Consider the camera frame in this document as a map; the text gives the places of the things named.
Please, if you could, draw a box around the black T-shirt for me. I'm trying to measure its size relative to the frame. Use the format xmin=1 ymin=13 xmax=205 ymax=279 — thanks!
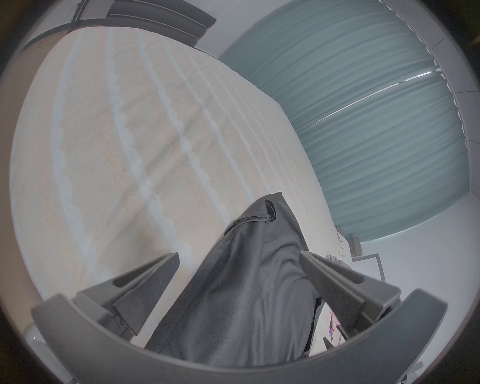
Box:
xmin=144 ymin=192 xmax=323 ymax=368

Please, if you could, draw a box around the bed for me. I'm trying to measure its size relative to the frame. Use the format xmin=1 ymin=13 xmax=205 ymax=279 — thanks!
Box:
xmin=9 ymin=26 xmax=387 ymax=357

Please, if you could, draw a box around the black chest of drawers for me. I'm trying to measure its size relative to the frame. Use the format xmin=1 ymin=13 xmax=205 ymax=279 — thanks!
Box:
xmin=69 ymin=0 xmax=217 ymax=48

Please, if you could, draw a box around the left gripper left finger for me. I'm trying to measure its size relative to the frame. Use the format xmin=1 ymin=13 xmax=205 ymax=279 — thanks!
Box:
xmin=75 ymin=252 xmax=180 ymax=336

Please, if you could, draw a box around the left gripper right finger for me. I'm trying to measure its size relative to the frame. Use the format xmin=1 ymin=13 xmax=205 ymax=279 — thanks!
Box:
xmin=298 ymin=250 xmax=402 ymax=335

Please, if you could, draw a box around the pile of clothes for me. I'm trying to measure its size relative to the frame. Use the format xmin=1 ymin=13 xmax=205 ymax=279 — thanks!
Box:
xmin=322 ymin=305 xmax=347 ymax=349

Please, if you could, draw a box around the white printed pillow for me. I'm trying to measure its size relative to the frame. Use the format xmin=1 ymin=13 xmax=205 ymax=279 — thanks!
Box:
xmin=335 ymin=230 xmax=355 ymax=268

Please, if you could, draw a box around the blue-green curtain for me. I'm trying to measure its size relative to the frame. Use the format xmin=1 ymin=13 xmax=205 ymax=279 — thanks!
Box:
xmin=295 ymin=70 xmax=472 ymax=239
xmin=217 ymin=0 xmax=439 ymax=130

